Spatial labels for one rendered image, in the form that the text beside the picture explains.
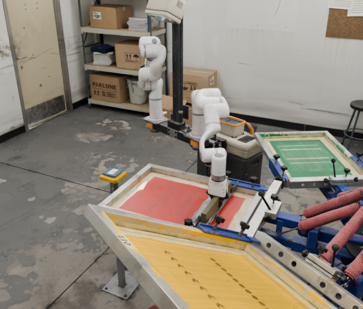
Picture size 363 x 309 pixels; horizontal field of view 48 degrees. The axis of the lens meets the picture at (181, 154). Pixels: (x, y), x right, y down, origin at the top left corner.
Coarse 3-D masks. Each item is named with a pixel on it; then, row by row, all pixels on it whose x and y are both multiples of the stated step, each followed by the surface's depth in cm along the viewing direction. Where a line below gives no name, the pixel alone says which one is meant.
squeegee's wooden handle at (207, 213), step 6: (228, 180) 234; (228, 186) 230; (228, 192) 232; (216, 198) 217; (210, 204) 212; (216, 204) 216; (204, 210) 206; (210, 210) 209; (204, 216) 204; (210, 216) 211; (204, 222) 206
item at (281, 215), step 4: (280, 212) 208; (284, 212) 208; (280, 216) 205; (284, 216) 205; (288, 216) 205; (292, 216) 205; (296, 216) 205; (300, 216) 205; (272, 220) 207; (276, 220) 206; (280, 220) 205; (284, 220) 204; (288, 220) 203; (292, 220) 202; (296, 220) 202; (300, 220) 203; (276, 224) 207; (284, 224) 205; (288, 224) 204; (292, 224) 203; (296, 224) 202; (292, 228) 203
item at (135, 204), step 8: (136, 192) 243; (128, 200) 234; (136, 200) 234; (144, 200) 234; (120, 208) 227; (128, 208) 227; (136, 208) 227; (192, 208) 227; (152, 216) 220; (160, 216) 220; (168, 216) 220; (184, 216) 220; (192, 216) 220; (224, 216) 220; (232, 216) 220; (184, 224) 213; (224, 224) 213
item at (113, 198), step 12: (144, 168) 263; (156, 168) 264; (168, 168) 263; (132, 180) 249; (192, 180) 255; (204, 180) 251; (120, 192) 236; (240, 192) 242; (252, 192) 239; (264, 192) 237; (108, 204) 226; (252, 204) 224; (252, 216) 219
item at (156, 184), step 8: (152, 184) 252; (160, 184) 252; (168, 184) 252; (176, 184) 252; (184, 184) 252; (144, 192) 243; (152, 192) 243; (200, 192) 243; (200, 200) 234; (232, 200) 234; (240, 200) 234; (224, 208) 227; (232, 208) 227
